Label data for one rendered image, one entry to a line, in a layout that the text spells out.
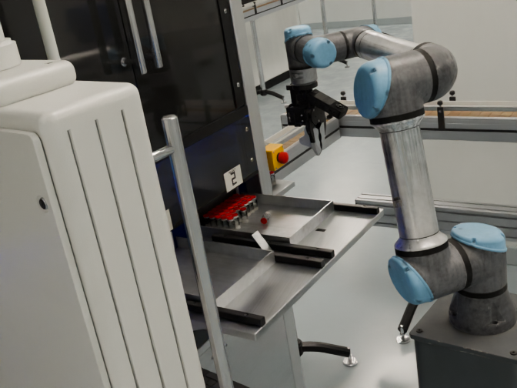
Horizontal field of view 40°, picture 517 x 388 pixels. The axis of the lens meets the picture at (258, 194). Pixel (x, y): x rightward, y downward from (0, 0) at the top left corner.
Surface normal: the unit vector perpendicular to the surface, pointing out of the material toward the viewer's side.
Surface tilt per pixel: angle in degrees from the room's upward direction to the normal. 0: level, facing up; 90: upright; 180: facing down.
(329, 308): 0
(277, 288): 0
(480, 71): 90
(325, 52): 90
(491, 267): 90
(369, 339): 0
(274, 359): 90
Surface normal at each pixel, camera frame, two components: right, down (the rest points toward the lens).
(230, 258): -0.16, -0.92
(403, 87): 0.30, 0.11
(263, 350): 0.82, 0.07
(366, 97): -0.95, 0.14
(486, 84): -0.55, 0.39
